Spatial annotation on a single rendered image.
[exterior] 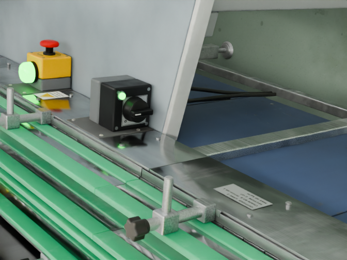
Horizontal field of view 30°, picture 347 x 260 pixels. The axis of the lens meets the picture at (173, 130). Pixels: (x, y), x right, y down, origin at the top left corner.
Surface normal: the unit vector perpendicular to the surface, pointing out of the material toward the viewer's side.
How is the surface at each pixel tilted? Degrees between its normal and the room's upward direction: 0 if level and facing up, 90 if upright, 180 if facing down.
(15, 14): 0
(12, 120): 90
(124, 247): 90
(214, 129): 90
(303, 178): 90
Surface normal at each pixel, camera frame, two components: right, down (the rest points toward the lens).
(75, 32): -0.79, 0.13
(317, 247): 0.07, -0.95
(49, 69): 0.62, 0.29
